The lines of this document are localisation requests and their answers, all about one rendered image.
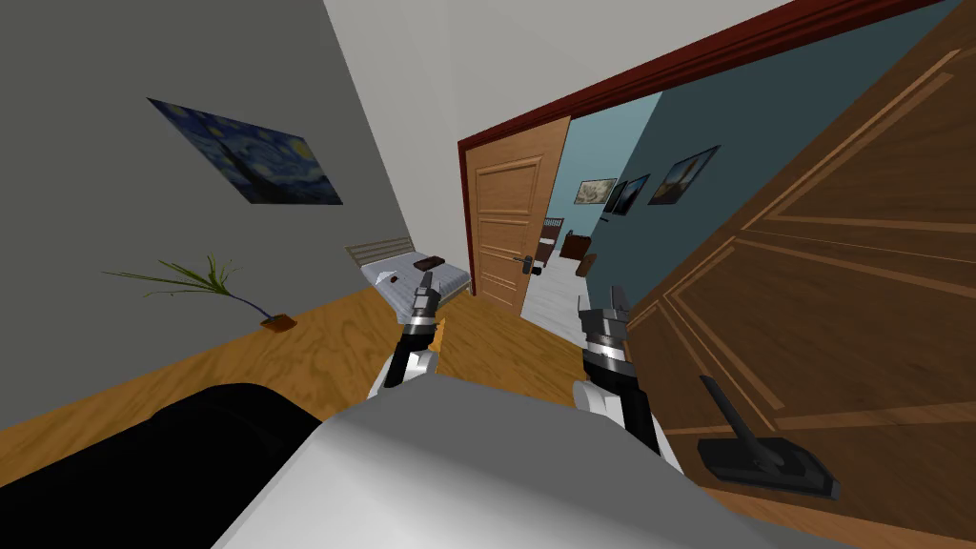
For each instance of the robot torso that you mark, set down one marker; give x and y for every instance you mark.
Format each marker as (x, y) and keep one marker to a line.
(473, 473)

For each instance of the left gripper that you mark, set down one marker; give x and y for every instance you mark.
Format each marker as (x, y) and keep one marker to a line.
(425, 306)

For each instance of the brown wooden chair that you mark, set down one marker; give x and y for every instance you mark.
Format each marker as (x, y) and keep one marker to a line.
(547, 242)

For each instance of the dark brown door leaf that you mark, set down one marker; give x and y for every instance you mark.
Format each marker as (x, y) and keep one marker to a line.
(839, 252)

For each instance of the grey bed with slatted headboard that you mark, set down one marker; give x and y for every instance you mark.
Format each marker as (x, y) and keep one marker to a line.
(415, 276)

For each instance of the green plant in brown pot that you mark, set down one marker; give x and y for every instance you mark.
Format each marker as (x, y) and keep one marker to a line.
(210, 282)

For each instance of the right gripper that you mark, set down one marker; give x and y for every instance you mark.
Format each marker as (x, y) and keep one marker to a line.
(605, 326)

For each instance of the light wood door leaf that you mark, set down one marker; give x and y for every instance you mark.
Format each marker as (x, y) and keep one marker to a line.
(507, 213)

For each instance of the dark blue framed picture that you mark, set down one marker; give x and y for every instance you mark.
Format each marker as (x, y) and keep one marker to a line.
(631, 194)

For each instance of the brown wooden cabinet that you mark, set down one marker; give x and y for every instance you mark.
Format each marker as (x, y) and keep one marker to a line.
(577, 246)

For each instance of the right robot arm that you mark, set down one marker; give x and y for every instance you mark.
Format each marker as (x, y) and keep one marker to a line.
(621, 381)

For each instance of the beige framed picture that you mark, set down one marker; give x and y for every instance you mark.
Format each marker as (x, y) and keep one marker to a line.
(595, 191)

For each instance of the blue starry night painting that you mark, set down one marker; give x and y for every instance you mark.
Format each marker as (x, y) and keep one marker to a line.
(259, 156)

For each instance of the brown and blue framed picture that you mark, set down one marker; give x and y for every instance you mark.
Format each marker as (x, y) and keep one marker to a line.
(682, 175)

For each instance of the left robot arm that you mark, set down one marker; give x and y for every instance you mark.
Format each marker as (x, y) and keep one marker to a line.
(152, 473)

